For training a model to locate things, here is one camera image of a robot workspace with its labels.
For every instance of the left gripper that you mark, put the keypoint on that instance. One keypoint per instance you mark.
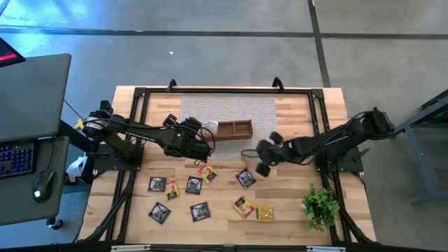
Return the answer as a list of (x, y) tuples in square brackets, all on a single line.
[(190, 127)]

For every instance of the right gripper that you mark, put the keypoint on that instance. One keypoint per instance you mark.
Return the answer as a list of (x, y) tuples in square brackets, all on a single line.
[(274, 152)]

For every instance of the black computer mouse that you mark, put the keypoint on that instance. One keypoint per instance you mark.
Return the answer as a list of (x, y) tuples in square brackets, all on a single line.
[(42, 185)]

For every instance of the black caster wheel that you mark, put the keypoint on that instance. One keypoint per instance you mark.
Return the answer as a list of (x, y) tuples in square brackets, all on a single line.
[(56, 224)]

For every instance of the grey desk top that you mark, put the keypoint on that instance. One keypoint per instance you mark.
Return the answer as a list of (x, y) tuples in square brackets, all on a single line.
[(31, 98), (52, 157)]

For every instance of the backlit black keyboard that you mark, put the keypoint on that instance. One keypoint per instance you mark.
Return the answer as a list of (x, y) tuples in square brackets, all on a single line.
[(15, 159)]

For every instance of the green artificial plant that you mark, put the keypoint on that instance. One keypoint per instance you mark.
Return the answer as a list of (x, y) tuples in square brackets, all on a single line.
[(320, 208)]

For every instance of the yellow tea bag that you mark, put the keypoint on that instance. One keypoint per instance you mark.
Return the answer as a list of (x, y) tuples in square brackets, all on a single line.
[(265, 213)]

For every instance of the black desk monitor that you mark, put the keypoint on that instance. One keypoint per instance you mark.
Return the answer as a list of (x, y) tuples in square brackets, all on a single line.
[(8, 54)]

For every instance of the black upright post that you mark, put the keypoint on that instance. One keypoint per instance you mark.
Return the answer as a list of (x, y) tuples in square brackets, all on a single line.
[(105, 105)]

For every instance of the white bar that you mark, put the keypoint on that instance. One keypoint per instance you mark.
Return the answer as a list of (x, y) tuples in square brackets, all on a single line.
[(130, 248), (325, 249)]

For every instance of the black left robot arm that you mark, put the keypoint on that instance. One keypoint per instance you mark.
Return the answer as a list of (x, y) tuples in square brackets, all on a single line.
[(140, 132)]

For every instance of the orange green fruit tea bag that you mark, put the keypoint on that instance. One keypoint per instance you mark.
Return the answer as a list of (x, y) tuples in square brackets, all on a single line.
[(207, 173), (171, 190), (244, 207)]

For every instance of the dark blackcurrant tea bag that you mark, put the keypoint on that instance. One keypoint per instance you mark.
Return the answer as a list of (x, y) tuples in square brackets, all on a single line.
[(200, 211), (193, 185), (157, 184), (246, 178), (159, 213)]

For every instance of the grey metal cart frame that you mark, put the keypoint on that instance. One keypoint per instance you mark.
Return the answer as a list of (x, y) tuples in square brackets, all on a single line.
[(413, 164)]

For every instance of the wooden three-compartment box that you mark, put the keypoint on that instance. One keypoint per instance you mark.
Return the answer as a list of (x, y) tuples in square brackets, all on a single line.
[(232, 137)]

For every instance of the grey woven placemat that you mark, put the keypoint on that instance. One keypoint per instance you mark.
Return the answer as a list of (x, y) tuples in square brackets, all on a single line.
[(227, 105)]

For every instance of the black curved frame bracket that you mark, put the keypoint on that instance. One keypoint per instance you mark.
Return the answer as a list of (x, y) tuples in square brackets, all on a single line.
[(278, 81), (170, 82)]

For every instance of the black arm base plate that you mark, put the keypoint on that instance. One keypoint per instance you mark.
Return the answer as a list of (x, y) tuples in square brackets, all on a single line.
[(353, 164), (105, 162)]

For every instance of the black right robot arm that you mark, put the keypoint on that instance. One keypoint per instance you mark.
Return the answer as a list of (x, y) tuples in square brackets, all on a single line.
[(332, 138)]

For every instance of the black desk foot bar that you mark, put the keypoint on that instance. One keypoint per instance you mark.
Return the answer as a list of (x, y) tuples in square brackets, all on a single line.
[(75, 134)]

